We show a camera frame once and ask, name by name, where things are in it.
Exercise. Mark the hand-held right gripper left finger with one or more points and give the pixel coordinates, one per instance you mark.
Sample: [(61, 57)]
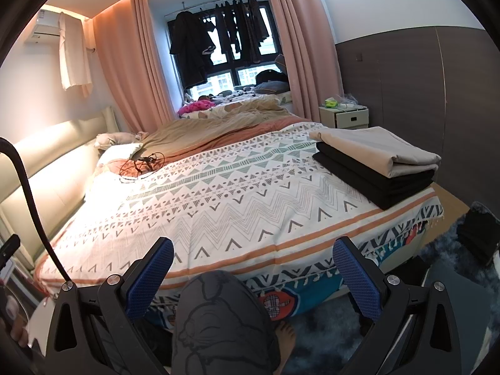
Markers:
[(150, 277)]

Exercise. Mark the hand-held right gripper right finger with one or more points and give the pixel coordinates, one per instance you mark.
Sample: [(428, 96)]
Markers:
[(355, 277)]

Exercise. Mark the black folded clothes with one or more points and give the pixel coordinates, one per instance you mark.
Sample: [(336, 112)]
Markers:
[(371, 185)]

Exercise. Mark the row of dark hanging clothes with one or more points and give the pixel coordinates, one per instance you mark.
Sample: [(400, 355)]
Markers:
[(234, 31)]

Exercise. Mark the person's left hand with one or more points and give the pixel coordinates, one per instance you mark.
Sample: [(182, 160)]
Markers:
[(19, 334)]

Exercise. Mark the blue shaggy rug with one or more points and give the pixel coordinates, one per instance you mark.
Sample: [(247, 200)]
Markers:
[(324, 340)]

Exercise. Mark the beige padded headboard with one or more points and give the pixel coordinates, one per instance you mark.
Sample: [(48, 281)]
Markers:
[(47, 172)]

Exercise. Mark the person's right leg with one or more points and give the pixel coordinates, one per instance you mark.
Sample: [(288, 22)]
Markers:
[(226, 320)]

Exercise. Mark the bed with patterned cover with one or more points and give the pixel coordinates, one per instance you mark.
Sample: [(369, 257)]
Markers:
[(218, 211)]

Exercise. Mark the person's bare foot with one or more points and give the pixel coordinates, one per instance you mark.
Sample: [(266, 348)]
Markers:
[(285, 343)]

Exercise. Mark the black bag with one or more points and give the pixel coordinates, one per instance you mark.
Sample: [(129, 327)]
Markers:
[(476, 234)]

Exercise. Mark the white pillow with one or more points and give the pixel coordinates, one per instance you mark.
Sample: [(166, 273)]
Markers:
[(117, 152)]

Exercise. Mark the grey plush pillow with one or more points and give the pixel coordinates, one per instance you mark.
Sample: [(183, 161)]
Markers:
[(113, 138)]

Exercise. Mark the beige duvet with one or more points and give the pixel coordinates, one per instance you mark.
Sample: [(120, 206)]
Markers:
[(203, 132)]

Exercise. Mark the white nightstand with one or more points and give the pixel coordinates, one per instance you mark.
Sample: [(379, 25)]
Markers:
[(343, 119)]

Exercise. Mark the salmon bed cover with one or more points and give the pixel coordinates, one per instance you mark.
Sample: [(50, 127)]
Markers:
[(265, 127)]

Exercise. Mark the green item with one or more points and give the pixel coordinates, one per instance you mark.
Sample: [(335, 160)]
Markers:
[(330, 103)]

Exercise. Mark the pink cloth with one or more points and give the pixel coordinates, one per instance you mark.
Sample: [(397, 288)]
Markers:
[(195, 107)]

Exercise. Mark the floral bedding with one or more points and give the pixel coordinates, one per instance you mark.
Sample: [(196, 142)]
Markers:
[(234, 95)]

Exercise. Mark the white hanging garment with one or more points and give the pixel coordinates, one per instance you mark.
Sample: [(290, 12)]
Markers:
[(74, 58)]

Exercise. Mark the window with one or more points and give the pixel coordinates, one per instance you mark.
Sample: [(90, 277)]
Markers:
[(222, 80)]

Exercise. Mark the pink curtain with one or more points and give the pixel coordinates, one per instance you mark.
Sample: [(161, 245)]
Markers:
[(132, 66), (304, 47)]

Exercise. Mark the white air conditioner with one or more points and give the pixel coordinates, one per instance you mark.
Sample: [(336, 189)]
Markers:
[(45, 27)]

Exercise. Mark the large dark hanging coat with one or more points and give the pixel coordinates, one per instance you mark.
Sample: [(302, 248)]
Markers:
[(189, 47)]

